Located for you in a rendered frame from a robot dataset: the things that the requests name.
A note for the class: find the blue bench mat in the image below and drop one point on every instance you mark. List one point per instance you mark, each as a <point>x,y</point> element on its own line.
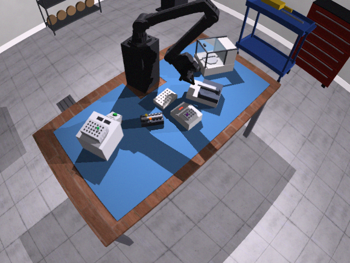
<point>146,157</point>

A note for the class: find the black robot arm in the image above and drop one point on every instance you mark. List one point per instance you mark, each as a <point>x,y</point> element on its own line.
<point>172,55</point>

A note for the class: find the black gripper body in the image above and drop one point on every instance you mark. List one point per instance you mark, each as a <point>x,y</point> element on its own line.
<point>184,77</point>

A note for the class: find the white tube rack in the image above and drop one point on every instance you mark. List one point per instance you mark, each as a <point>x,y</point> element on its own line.
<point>165,98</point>

